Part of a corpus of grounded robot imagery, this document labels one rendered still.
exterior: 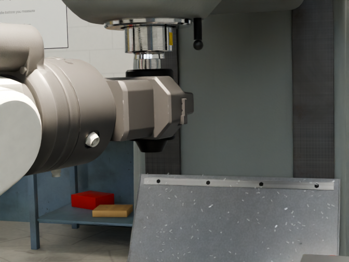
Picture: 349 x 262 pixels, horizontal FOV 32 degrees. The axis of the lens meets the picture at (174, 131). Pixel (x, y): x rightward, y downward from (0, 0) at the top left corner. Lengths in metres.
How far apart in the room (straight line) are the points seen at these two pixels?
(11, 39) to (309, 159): 0.60
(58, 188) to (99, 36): 1.37
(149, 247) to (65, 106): 0.56
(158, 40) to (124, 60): 4.59
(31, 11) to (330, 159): 4.79
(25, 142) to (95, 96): 0.09
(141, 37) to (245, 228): 0.44
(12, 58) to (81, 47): 4.90
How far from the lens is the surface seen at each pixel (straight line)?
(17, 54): 0.44
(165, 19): 0.57
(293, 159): 0.96
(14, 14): 5.68
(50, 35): 5.49
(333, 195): 0.94
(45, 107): 0.44
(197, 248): 0.96
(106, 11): 0.55
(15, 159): 0.41
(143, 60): 0.60
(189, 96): 0.61
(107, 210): 4.67
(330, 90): 0.94
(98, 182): 5.35
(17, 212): 5.79
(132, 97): 0.51
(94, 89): 0.48
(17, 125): 0.40
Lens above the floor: 1.26
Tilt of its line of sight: 5 degrees down
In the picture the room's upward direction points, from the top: 2 degrees counter-clockwise
